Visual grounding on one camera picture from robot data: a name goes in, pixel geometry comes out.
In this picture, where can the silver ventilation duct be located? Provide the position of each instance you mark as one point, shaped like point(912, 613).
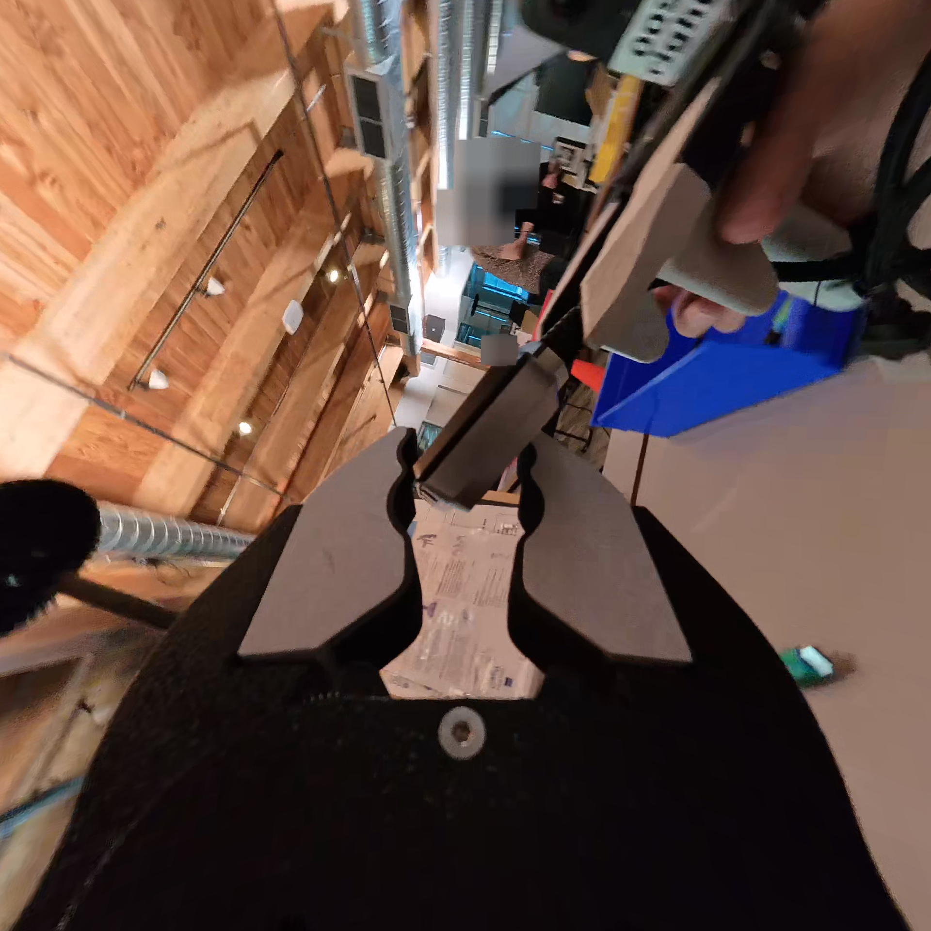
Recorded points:
point(396, 218)
point(174, 534)

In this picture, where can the white ceiling access point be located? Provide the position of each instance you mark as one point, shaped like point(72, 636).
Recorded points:
point(292, 317)

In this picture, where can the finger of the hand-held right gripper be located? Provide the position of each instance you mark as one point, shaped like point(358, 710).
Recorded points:
point(564, 327)

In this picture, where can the person's right hand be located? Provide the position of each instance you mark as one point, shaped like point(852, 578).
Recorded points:
point(822, 109)

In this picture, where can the small green white object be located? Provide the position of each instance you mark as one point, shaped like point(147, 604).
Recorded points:
point(807, 665)

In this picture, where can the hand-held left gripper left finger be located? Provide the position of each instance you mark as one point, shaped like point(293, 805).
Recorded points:
point(327, 567)

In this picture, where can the printed paper sheet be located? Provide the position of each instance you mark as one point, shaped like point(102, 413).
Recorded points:
point(465, 604)

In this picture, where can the yellow plastic bin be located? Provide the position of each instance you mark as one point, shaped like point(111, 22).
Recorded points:
point(618, 131)

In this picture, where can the black furry microphone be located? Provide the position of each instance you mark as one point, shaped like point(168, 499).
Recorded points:
point(40, 553)

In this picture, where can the ceiling track light rail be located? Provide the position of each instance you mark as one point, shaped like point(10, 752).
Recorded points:
point(203, 276)

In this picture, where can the blue plastic bin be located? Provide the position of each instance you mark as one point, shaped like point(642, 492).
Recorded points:
point(727, 378)

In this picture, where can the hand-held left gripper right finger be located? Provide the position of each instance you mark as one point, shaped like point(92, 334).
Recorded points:
point(604, 574)

